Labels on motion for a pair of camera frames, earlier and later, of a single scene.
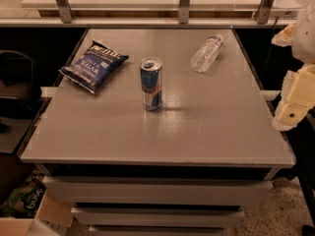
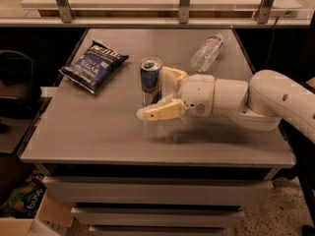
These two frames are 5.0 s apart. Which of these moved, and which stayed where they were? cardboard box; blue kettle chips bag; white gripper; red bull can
Moved: white gripper
Stayed: blue kettle chips bag; red bull can; cardboard box
